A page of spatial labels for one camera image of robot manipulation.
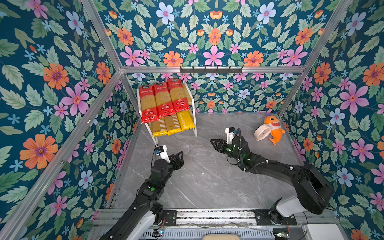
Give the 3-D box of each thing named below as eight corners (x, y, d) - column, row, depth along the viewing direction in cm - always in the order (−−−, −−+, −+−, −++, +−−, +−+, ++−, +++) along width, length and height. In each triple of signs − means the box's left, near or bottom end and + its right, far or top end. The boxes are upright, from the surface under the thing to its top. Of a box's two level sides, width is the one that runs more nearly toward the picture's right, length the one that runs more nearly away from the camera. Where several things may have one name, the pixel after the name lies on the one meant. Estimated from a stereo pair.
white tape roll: (255, 142, 104) (260, 133, 96) (250, 136, 107) (254, 127, 99) (269, 136, 108) (274, 127, 99) (264, 131, 111) (269, 121, 102)
